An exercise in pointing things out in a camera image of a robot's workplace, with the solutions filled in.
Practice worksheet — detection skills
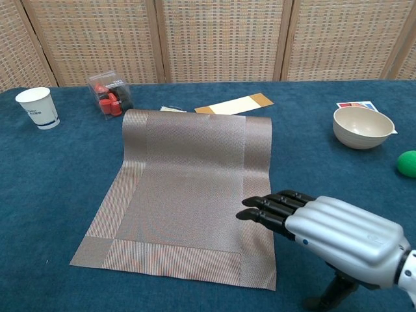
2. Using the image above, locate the brown woven placemat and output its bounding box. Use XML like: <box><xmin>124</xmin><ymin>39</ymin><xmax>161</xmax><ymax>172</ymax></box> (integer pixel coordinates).
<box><xmin>69</xmin><ymin>109</ymin><xmax>278</xmax><ymax>292</ymax></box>

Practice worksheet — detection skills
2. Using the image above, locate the white paper cup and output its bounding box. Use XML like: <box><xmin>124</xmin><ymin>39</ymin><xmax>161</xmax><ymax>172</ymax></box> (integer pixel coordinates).
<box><xmin>15</xmin><ymin>86</ymin><xmax>61</xmax><ymax>131</ymax></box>

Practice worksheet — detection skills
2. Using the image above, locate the blue tablecloth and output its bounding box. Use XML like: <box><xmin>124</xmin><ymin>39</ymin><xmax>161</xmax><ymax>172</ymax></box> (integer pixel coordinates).
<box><xmin>0</xmin><ymin>79</ymin><xmax>416</xmax><ymax>312</ymax></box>

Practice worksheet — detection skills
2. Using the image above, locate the green ball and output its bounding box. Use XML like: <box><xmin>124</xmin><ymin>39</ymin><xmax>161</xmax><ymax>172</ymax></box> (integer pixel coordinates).
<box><xmin>396</xmin><ymin>150</ymin><xmax>416</xmax><ymax>179</ymax></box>

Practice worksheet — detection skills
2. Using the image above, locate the woven wooden folding screen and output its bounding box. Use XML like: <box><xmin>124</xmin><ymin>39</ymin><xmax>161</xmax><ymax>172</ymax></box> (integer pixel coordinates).
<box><xmin>0</xmin><ymin>0</ymin><xmax>416</xmax><ymax>94</ymax></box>

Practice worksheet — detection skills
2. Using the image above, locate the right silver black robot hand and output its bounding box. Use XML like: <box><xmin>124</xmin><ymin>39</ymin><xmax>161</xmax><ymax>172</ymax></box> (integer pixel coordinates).
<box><xmin>236</xmin><ymin>190</ymin><xmax>412</xmax><ymax>309</ymax></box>

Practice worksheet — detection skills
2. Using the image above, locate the brown cream bookmark with tassel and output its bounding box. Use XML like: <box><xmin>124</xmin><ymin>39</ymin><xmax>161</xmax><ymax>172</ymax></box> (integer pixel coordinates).
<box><xmin>159</xmin><ymin>92</ymin><xmax>275</xmax><ymax>116</ymax></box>

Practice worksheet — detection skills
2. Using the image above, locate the clear box of red caps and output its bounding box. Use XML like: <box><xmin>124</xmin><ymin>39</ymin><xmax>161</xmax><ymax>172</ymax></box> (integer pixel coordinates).
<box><xmin>87</xmin><ymin>70</ymin><xmax>136</xmax><ymax>122</ymax></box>

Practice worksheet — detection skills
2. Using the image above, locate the beige bowl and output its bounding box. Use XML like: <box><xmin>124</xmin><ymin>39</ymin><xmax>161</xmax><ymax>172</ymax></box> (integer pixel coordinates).
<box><xmin>332</xmin><ymin>105</ymin><xmax>396</xmax><ymax>150</ymax></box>

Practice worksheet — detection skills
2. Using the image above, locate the colourful photo postcard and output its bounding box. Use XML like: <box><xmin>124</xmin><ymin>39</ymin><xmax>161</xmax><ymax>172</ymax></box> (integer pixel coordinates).
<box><xmin>336</xmin><ymin>101</ymin><xmax>398</xmax><ymax>135</ymax></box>

